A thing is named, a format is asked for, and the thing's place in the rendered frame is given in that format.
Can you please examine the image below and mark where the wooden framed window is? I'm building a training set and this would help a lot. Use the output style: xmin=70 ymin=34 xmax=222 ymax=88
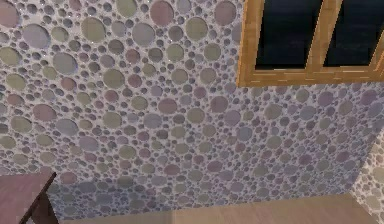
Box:
xmin=235 ymin=0 xmax=384 ymax=89

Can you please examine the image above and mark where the dark brown wooden table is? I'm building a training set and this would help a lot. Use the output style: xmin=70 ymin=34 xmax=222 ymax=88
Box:
xmin=0 ymin=171 xmax=60 ymax=224

